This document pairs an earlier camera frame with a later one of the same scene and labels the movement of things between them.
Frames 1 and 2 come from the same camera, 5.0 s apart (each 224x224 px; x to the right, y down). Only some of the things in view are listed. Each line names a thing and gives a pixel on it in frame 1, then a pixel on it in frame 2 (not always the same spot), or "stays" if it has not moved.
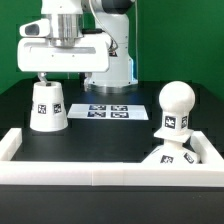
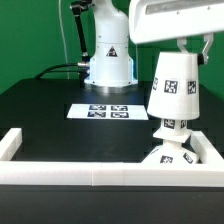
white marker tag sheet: x=107 y=111 stays
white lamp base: x=172 y=150 stays
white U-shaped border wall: x=208 y=173 stays
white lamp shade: x=48 y=113 to x=174 y=93
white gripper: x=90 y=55 to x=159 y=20
